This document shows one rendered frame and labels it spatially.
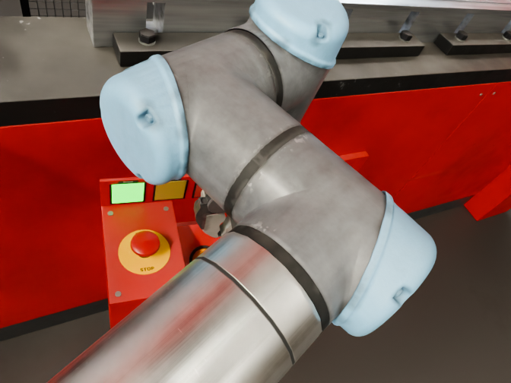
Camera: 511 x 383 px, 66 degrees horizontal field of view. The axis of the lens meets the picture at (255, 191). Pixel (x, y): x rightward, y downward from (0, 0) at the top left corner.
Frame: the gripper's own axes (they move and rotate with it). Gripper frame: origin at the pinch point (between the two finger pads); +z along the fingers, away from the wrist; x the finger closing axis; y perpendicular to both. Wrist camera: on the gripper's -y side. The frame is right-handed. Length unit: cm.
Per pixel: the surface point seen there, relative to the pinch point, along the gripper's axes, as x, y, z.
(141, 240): 10.3, 1.3, 1.5
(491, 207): -159, 31, 75
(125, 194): 11.7, 9.3, 2.4
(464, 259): -137, 11, 85
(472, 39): -78, 45, -3
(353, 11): -37, 43, -9
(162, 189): 6.3, 9.3, 1.7
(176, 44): 1.1, 34.0, -5.0
